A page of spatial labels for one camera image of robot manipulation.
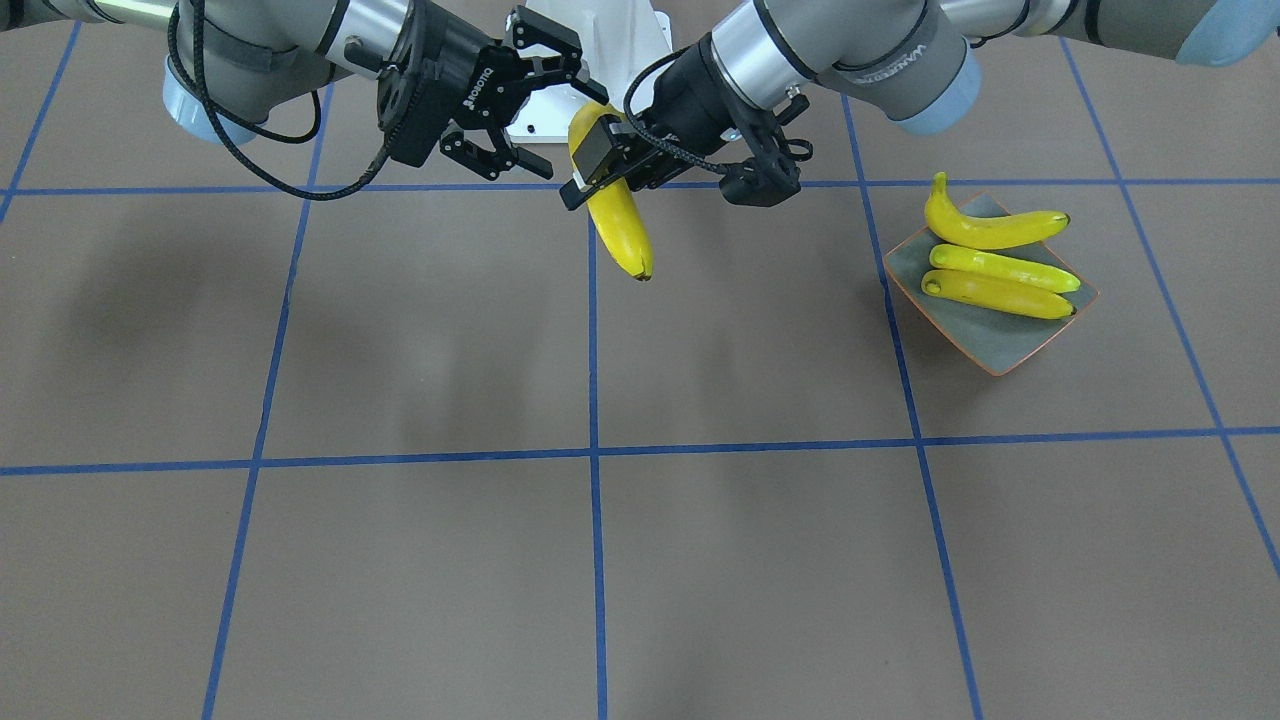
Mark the blue square plate orange rim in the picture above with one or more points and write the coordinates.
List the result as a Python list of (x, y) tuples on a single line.
[(997, 342)]

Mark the yellow banana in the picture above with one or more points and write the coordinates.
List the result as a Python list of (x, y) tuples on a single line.
[(996, 294), (989, 264), (947, 221), (612, 208)]

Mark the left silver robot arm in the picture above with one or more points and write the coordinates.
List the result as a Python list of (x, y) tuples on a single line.
[(915, 60)]

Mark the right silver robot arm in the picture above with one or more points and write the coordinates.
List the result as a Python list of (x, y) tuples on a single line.
[(230, 63)]

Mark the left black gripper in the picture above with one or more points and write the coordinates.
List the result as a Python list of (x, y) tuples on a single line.
[(692, 107)]

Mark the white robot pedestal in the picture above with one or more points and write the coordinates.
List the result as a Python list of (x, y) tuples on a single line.
[(618, 39)]

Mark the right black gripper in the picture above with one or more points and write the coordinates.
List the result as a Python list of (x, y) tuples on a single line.
[(452, 62)]

